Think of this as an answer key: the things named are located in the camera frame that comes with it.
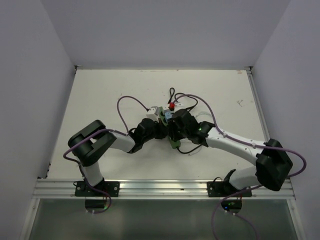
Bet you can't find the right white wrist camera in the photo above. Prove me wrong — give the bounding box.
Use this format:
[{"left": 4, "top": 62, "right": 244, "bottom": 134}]
[{"left": 167, "top": 101, "right": 186, "bottom": 111}]

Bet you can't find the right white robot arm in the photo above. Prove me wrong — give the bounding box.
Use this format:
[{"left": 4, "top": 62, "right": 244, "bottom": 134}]
[{"left": 167, "top": 109, "right": 293, "bottom": 197}]

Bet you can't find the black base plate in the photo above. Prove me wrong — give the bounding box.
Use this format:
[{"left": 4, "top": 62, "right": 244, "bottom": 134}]
[
  {"left": 73, "top": 180, "right": 120, "bottom": 197},
  {"left": 206, "top": 176, "right": 253, "bottom": 198}
]

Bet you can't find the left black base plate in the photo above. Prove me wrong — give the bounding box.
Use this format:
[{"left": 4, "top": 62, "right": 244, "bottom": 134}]
[{"left": 73, "top": 180, "right": 120, "bottom": 197}]

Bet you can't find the aluminium rail frame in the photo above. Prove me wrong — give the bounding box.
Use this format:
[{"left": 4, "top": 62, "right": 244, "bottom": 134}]
[{"left": 32, "top": 65, "right": 293, "bottom": 201}]

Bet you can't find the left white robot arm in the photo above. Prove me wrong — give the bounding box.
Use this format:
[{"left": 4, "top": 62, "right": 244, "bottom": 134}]
[{"left": 63, "top": 118, "right": 168, "bottom": 197}]

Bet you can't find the green power strip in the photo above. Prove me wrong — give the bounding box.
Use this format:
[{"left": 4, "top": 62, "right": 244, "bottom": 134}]
[{"left": 160, "top": 107, "right": 181, "bottom": 149}]

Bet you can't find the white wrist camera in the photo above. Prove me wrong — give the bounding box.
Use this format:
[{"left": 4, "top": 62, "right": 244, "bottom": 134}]
[
  {"left": 146, "top": 106, "right": 163, "bottom": 122},
  {"left": 167, "top": 101, "right": 186, "bottom": 111}
]

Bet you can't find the light blue charger plug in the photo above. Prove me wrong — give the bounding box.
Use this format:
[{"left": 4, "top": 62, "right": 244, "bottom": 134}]
[{"left": 164, "top": 111, "right": 172, "bottom": 121}]

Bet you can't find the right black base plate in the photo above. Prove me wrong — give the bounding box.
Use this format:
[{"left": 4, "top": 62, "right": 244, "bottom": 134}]
[{"left": 206, "top": 176, "right": 253, "bottom": 198}]

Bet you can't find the black power cord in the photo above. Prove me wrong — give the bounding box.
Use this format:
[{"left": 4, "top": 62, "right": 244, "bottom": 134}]
[{"left": 168, "top": 87, "right": 204, "bottom": 155}]

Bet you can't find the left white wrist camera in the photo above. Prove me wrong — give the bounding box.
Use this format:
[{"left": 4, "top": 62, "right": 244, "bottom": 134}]
[{"left": 146, "top": 106, "right": 163, "bottom": 122}]

